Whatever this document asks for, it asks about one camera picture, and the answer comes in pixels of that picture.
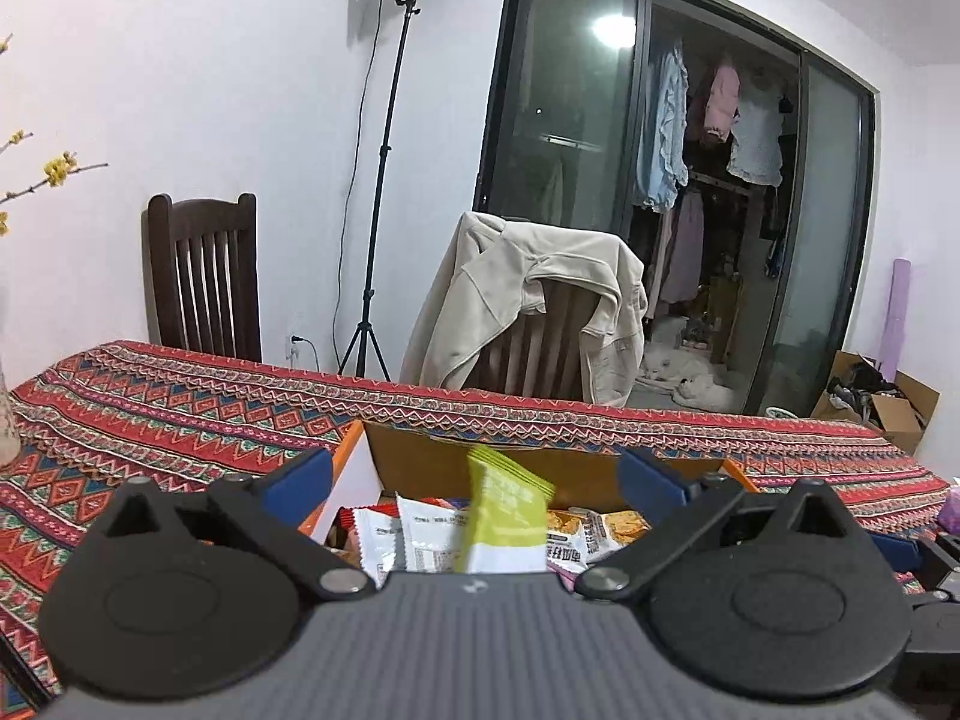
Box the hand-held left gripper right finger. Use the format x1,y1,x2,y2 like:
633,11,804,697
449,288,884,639
574,446,853,602

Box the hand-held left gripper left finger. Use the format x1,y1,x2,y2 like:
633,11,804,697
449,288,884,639
97,446,377,602

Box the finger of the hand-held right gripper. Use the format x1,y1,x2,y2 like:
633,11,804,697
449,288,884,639
870,532,925,578

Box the silver white snack packet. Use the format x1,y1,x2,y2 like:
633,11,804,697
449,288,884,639
352,506,404,590

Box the orange cardboard box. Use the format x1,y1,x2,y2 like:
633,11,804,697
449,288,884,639
300,420,760,550

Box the green white snack packet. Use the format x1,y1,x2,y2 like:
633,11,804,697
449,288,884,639
453,444,557,575

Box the large clear cookie packet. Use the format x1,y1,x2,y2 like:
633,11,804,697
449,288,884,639
545,508,602,572

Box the white printed snack packet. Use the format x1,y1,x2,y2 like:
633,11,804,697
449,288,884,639
395,494,470,575

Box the open brown cardboard carton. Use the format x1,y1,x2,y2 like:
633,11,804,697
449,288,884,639
810,350,941,455

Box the brown slatted wooden chair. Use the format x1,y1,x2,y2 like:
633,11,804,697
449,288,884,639
469,277,602,401

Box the purple rolled yoga mat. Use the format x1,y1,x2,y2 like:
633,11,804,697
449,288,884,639
879,259,913,384

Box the dark wooden chair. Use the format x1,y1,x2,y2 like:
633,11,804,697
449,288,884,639
146,193,264,364

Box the lilac hanging garment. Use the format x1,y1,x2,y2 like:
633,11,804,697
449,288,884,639
646,191,707,305

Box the beige jacket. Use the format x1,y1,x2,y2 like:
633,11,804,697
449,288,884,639
400,211,650,408

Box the white floral ceramic vase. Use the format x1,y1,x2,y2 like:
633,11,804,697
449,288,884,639
0,371,20,470

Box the black light stand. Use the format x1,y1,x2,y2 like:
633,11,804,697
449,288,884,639
337,4,419,380

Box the light blue hanging shirt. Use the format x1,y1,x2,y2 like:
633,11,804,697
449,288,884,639
636,45,690,212

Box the white hanging garment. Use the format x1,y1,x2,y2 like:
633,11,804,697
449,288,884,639
726,75,785,188

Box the pink hanging garment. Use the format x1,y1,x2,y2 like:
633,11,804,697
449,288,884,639
701,64,743,144

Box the yellow flower branches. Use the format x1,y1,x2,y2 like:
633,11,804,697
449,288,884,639
0,34,110,238

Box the black lamp cable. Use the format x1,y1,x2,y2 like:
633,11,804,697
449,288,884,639
304,0,385,373

